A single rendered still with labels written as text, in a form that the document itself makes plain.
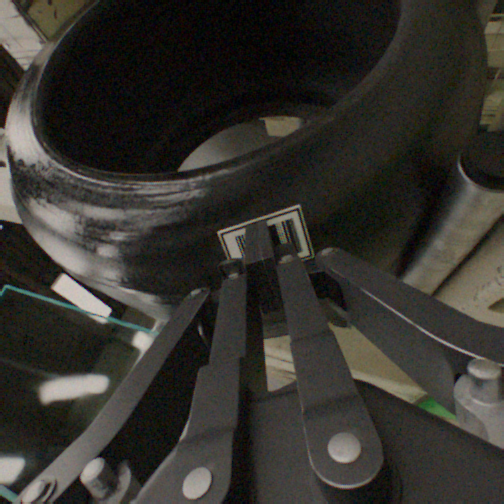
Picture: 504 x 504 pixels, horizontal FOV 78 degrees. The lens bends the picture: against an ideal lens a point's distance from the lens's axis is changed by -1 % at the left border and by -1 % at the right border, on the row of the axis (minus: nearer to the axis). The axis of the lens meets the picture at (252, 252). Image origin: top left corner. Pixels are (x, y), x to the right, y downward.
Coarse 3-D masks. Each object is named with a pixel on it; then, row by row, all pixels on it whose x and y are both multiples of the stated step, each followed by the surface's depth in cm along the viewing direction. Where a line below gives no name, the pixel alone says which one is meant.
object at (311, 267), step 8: (280, 248) 18; (288, 248) 17; (280, 256) 17; (304, 264) 15; (312, 264) 15; (312, 272) 14; (320, 272) 14; (312, 280) 14; (320, 280) 14; (328, 280) 14; (336, 280) 14; (320, 288) 14; (328, 288) 14; (336, 288) 14; (320, 296) 14; (328, 296) 14; (336, 296) 14
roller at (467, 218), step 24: (480, 144) 20; (456, 168) 21; (480, 168) 19; (456, 192) 22; (480, 192) 20; (432, 216) 27; (456, 216) 23; (480, 216) 22; (432, 240) 28; (456, 240) 26; (408, 264) 35; (432, 264) 31; (456, 264) 30; (432, 288) 36
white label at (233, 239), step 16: (288, 208) 22; (240, 224) 22; (272, 224) 22; (288, 224) 22; (304, 224) 22; (224, 240) 22; (240, 240) 22; (288, 240) 22; (304, 240) 22; (240, 256) 23; (304, 256) 23
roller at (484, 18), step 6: (474, 0) 33; (480, 0) 33; (486, 0) 33; (492, 0) 33; (474, 6) 34; (480, 6) 33; (486, 6) 33; (492, 6) 34; (480, 12) 34; (486, 12) 34; (480, 18) 35; (486, 18) 35; (486, 24) 36
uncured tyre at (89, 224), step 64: (128, 0) 43; (192, 0) 52; (256, 0) 53; (320, 0) 49; (384, 0) 42; (448, 0) 27; (64, 64) 39; (128, 64) 54; (192, 64) 61; (256, 64) 63; (320, 64) 59; (384, 64) 24; (448, 64) 24; (64, 128) 47; (128, 128) 60; (192, 128) 66; (320, 128) 23; (384, 128) 22; (448, 128) 24; (64, 192) 27; (128, 192) 25; (192, 192) 23; (256, 192) 22; (320, 192) 22; (384, 192) 23; (64, 256) 28; (128, 256) 25; (192, 256) 23; (384, 256) 28
